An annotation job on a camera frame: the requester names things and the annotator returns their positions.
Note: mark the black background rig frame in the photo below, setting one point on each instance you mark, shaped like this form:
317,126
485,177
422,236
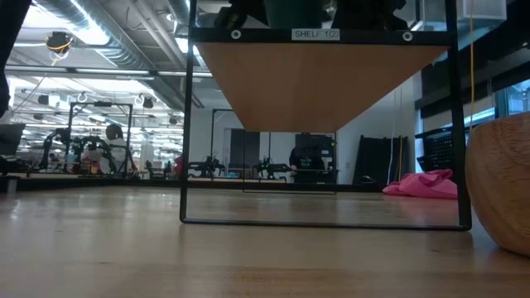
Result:
100,104

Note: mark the white shelf label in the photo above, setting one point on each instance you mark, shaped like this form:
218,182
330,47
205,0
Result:
315,34

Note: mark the person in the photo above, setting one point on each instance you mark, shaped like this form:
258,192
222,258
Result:
306,159
114,149

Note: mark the wooden bowl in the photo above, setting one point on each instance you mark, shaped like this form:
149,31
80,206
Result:
501,178

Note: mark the black frame wooden shelf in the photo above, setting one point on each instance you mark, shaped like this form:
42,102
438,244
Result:
314,83

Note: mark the black leaning panels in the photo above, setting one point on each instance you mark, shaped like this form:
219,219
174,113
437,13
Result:
374,159

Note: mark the black background robot arm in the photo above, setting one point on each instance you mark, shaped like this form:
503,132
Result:
207,167
271,167

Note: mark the black perforated panel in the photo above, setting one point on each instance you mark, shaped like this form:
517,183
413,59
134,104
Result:
441,151

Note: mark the pink cloth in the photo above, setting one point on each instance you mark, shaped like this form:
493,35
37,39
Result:
422,186

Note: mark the dark monitor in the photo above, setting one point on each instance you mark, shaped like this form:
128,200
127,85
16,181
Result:
10,138

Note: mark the dark mug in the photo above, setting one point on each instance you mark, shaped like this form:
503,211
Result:
246,14

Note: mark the green cup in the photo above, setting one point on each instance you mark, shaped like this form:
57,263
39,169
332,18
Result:
294,12

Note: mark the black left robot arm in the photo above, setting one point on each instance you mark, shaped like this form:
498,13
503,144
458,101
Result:
10,33

